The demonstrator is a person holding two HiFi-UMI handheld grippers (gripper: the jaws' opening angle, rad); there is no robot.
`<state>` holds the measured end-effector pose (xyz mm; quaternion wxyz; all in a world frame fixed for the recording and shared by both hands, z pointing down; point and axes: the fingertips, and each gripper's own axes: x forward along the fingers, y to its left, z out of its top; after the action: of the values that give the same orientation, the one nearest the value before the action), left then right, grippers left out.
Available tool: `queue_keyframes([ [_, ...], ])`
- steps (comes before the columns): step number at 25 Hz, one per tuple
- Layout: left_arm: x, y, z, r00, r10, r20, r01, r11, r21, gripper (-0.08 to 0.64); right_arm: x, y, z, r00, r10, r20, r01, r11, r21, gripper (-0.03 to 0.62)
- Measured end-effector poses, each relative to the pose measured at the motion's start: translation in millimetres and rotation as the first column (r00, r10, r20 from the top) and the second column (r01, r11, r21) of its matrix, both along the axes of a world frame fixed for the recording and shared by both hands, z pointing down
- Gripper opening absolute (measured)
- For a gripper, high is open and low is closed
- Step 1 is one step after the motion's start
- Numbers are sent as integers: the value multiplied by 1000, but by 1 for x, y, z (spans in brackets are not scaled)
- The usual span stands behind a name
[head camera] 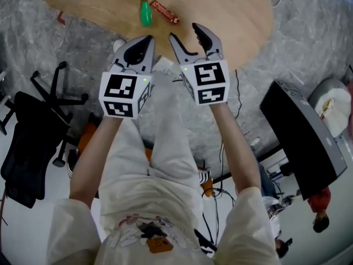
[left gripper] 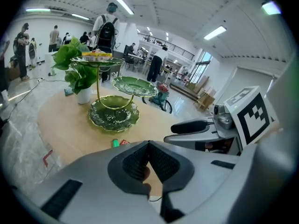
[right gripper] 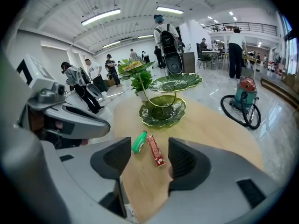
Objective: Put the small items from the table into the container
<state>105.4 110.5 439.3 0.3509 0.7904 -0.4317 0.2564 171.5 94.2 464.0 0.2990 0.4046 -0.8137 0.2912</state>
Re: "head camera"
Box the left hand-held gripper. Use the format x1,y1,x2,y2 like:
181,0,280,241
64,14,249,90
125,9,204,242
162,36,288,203
98,34,157,120

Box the person's right forearm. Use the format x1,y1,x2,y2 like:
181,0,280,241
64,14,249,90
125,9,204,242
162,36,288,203
208,102,262,197

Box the person's white left shoe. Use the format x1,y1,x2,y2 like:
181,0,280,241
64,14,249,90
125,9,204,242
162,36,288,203
112,38,128,54

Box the grey round seat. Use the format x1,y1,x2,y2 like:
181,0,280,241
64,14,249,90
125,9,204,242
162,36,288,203
308,77,353,139

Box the black white striped cloth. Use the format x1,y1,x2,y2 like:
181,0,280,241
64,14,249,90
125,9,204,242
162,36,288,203
197,169,212,187

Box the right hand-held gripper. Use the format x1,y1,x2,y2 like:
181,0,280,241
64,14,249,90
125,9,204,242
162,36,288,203
168,22,232,107

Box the red snack bar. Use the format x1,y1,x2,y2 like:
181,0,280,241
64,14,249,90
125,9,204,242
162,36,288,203
149,0,181,25

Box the black cable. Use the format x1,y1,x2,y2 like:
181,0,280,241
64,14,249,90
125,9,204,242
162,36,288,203
192,142,235,255
234,69,243,120

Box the person's light grey trousers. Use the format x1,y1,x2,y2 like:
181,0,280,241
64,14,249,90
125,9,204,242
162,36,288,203
98,70,204,182

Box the black office chair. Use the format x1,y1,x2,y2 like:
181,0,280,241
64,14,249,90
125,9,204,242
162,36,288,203
0,61,89,209

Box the orange stool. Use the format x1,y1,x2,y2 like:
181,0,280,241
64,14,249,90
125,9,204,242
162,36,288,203
76,121,215,198

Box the white printed cushion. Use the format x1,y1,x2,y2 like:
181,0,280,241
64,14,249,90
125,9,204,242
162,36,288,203
317,88,352,138

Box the person's white right shoe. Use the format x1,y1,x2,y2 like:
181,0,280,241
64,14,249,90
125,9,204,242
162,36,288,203
153,57,181,76

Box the small green bottle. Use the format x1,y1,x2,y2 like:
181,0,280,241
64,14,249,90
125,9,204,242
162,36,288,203
140,0,153,27

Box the person's cream shirt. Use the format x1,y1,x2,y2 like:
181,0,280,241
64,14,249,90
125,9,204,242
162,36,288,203
45,172,282,265

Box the person's white shoe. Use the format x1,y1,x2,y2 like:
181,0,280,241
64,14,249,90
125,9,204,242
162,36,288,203
112,38,128,54
153,57,181,76

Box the large black monitor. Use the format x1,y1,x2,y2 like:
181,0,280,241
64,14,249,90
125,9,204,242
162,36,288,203
259,80,348,201

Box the person's left forearm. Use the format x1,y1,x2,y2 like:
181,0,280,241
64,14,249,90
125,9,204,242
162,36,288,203
68,116,124,209

